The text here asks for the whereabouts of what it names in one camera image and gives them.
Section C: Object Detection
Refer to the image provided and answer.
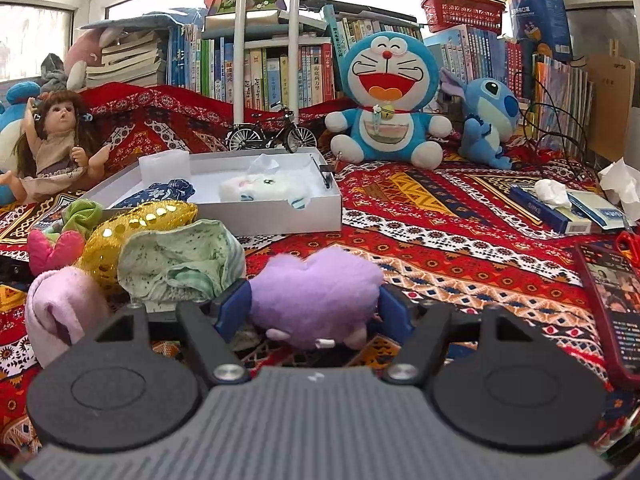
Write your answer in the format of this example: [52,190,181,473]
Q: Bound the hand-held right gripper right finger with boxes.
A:
[378,286,546,387]

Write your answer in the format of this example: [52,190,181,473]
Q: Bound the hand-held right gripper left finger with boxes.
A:
[97,280,253,387]

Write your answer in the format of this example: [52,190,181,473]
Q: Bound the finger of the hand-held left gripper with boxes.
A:
[0,255,32,281]

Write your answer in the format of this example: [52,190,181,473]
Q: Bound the pink plush flower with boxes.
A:
[27,230,87,277]

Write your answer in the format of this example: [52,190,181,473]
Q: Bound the pink and white sock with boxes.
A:
[25,266,112,368]

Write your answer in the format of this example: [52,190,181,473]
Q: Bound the purple plush toy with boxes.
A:
[248,247,385,351]

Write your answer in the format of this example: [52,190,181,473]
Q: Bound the green patterned cloth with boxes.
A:
[117,219,247,306]

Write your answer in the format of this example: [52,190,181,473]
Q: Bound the green cloth scrunchie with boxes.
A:
[42,199,104,241]

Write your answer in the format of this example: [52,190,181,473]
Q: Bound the white cardboard box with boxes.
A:
[60,147,343,237]

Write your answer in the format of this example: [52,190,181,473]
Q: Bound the white fluffy plush toy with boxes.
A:
[219,169,313,211]

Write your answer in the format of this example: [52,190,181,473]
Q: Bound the gold sequin bow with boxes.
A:
[75,200,198,291]

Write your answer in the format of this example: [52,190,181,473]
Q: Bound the blue floral fabric pouch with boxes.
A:
[131,179,197,207]

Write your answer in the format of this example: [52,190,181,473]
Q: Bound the white foam block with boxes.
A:
[138,150,192,191]

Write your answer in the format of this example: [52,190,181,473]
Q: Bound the red patterned blanket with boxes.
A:
[0,82,640,461]

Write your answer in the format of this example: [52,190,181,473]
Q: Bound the brown haired baby doll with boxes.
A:
[0,90,112,206]

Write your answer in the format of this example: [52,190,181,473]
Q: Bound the black binder clip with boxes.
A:
[312,152,336,191]

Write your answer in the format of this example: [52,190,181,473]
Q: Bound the miniature black bicycle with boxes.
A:
[226,102,318,155]

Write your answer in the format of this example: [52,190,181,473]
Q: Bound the blue penguin plush toy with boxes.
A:
[0,81,43,176]

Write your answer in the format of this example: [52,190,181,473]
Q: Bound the dark blue flat box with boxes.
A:
[509,185,588,235]

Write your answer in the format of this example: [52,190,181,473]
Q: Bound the blue robot cat plush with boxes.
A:
[325,31,453,170]

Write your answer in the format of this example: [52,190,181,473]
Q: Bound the crumpled white tissue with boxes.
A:
[534,179,572,208]

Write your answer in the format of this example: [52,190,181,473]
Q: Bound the grey cloth toy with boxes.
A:
[40,54,68,93]

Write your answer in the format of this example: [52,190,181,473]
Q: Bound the blue alien plush toy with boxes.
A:
[440,67,522,171]

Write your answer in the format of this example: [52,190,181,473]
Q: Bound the red cased phone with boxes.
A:
[572,242,640,391]

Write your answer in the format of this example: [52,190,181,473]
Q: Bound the white and blue packet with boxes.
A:
[567,190,628,231]

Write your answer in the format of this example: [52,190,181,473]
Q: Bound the pink rabbit plush toy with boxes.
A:
[65,25,121,92]

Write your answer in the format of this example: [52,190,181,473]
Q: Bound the row of books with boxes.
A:
[167,5,596,161]

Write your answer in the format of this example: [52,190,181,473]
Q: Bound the stack of worn books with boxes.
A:
[85,30,168,88]

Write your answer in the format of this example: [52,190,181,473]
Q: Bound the red scissors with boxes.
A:
[615,230,640,266]

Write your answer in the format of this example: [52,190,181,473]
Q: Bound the large white tissue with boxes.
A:
[597,157,640,221]

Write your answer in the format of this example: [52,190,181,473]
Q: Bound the white pole rack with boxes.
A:
[232,0,303,123]

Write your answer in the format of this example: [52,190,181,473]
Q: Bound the brown cardboard board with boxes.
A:
[582,40,638,171]

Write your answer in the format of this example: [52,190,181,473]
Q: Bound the red plastic basket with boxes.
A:
[421,0,507,35]

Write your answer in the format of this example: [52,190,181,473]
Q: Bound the blue printed carton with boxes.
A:
[505,0,573,61]

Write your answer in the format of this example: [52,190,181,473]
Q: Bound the black cable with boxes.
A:
[515,65,601,181]

